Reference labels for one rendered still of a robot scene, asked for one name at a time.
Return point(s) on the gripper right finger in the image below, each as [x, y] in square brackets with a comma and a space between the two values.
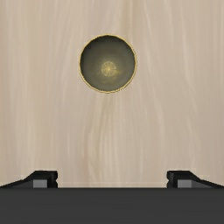
[180, 178]

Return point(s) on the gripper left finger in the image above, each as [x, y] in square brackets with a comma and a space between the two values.
[43, 178]

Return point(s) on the dark olive gold-rimmed bowl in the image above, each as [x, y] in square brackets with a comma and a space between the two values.
[108, 64]

